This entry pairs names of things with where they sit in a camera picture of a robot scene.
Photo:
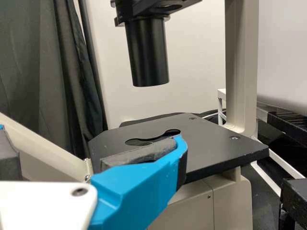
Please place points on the white box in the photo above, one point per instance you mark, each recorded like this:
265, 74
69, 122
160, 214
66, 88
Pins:
283, 72

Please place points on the cream microscope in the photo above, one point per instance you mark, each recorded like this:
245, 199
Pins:
216, 148

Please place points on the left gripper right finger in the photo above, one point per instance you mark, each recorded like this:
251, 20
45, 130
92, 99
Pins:
139, 187

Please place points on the black platform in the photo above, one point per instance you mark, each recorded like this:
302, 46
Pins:
295, 191
292, 124

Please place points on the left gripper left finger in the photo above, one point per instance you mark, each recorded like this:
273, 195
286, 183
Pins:
7, 163

